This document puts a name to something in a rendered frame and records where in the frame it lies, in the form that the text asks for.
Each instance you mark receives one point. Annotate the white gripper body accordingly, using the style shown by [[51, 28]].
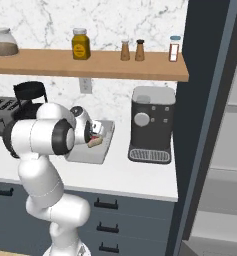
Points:
[[96, 127]]

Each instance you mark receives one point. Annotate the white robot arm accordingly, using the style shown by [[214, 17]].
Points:
[[40, 133]]

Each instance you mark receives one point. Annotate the red steak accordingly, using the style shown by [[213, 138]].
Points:
[[95, 137]]

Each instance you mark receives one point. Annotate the tan potato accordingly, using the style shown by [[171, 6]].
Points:
[[95, 143]]

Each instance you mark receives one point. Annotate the grey tray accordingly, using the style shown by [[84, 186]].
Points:
[[90, 155]]

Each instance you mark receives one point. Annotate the dark grey coffee machine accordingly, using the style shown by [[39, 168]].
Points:
[[151, 126]]

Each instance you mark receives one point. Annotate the brown shaker with pale cap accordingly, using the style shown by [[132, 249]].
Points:
[[125, 51]]

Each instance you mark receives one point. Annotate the yellow mustard jar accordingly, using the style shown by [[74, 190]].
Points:
[[81, 46]]

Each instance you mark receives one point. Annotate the brown shaker with black cap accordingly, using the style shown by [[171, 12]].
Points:
[[139, 51]]

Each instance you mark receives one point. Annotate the dark blue drawer front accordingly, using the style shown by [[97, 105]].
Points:
[[140, 230], [140, 248], [140, 208]]

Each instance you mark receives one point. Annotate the dark blue tall cabinet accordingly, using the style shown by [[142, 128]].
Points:
[[196, 100]]

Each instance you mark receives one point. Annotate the white and red spice bottle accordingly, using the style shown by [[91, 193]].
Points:
[[174, 50]]

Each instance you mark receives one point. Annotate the dark blue cupboard front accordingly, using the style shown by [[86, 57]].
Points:
[[10, 216]]

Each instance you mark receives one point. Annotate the glass jar with brown contents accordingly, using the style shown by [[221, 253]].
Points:
[[4, 43]]

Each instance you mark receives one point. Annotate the grey refrigerator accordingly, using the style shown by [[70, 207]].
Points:
[[223, 166]]

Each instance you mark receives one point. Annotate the white wall outlet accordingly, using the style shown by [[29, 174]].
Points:
[[85, 85]]

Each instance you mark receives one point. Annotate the wooden wall shelf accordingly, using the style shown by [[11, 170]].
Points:
[[100, 66]]

